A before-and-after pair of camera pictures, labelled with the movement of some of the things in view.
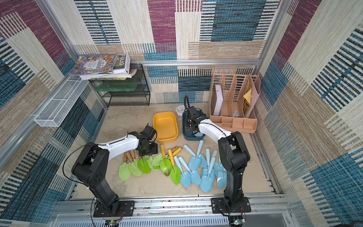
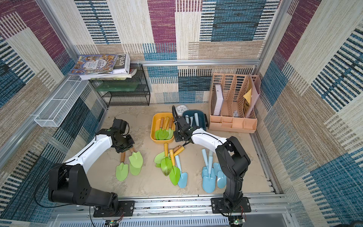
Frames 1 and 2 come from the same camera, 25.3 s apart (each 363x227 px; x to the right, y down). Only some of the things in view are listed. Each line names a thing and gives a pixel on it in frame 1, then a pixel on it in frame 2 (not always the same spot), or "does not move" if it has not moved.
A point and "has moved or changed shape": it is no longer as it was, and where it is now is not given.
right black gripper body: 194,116 -> 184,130
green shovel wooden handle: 150,162 -> 157,132
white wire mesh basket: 54,113 does not move
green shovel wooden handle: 143,164 -> 170,130
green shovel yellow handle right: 175,173 does not move
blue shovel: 218,167 does not move
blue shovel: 201,156 has moved or changed shape
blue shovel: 222,178 does not move
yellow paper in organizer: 247,96 does not move
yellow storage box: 165,123 does not move
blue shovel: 205,170 does not move
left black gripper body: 150,149 -> 125,144
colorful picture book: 94,64 does not move
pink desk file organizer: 234,100 does not move
